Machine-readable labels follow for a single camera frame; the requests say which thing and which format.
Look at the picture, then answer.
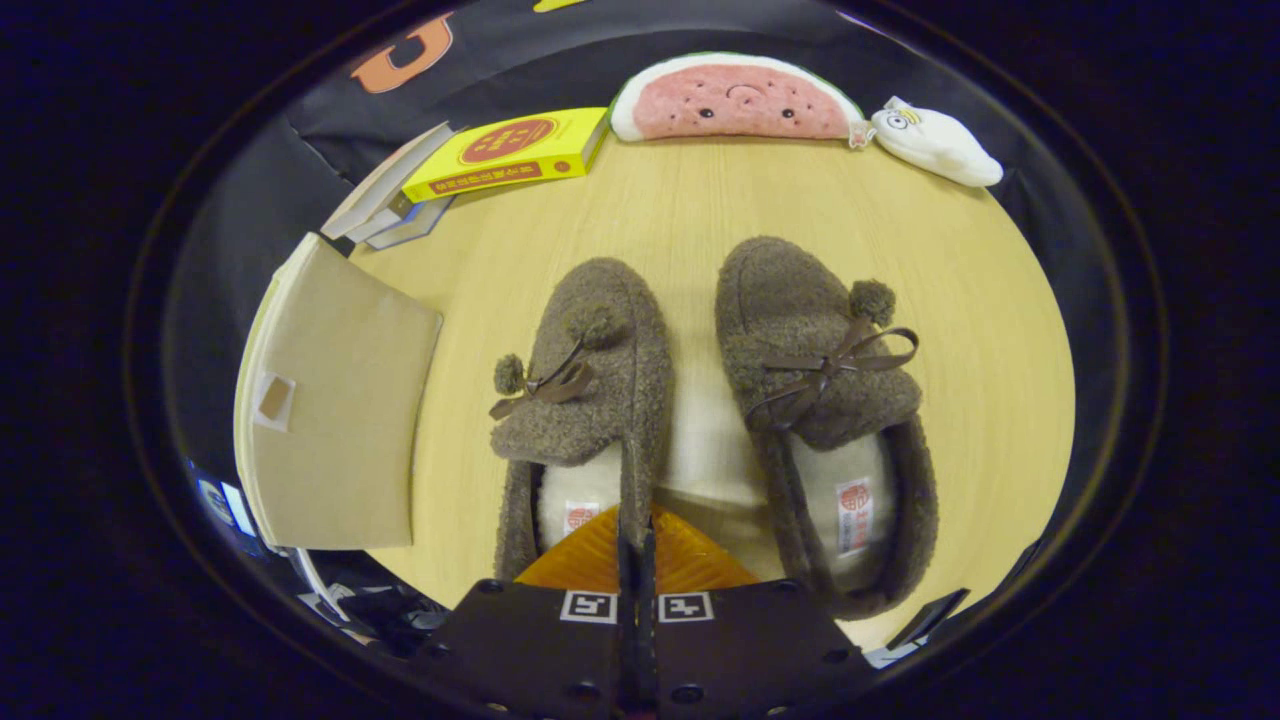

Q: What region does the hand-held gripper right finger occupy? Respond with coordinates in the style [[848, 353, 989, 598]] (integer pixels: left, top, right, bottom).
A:
[[645, 505, 876, 720]]

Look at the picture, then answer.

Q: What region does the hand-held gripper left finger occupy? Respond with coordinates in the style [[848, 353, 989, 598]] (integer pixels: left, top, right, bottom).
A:
[[425, 505, 641, 720]]

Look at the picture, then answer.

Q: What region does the brown fuzzy shoe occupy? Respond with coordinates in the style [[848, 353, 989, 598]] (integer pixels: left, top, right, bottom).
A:
[[488, 257, 674, 583], [715, 236, 939, 621]]

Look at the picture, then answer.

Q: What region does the beige fabric storage box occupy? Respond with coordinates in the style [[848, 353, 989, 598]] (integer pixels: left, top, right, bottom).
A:
[[233, 232, 444, 551]]

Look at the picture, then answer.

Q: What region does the black flat device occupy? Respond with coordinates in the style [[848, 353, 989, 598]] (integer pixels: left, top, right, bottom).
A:
[[885, 588, 971, 651]]

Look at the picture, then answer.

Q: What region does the blue book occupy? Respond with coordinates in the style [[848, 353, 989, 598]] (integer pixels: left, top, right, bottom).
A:
[[365, 195, 459, 251]]

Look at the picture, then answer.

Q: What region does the white book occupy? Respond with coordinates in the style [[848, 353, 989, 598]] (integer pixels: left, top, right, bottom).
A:
[[345, 190, 421, 246]]

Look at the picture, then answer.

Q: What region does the beige book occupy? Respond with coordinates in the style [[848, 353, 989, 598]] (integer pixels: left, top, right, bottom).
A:
[[320, 122, 456, 241]]

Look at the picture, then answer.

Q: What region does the yellow book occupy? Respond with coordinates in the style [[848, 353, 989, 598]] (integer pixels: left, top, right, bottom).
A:
[[402, 107, 611, 204]]

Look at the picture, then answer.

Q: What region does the white plush toy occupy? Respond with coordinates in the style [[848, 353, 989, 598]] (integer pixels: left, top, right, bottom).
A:
[[870, 96, 1004, 188]]

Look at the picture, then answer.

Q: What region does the watermelon slice plush toy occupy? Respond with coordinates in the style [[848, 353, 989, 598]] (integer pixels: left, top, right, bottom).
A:
[[608, 52, 876, 151]]

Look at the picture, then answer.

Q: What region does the black backdrop cloth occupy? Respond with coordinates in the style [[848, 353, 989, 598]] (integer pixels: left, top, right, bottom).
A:
[[165, 0, 1116, 581]]

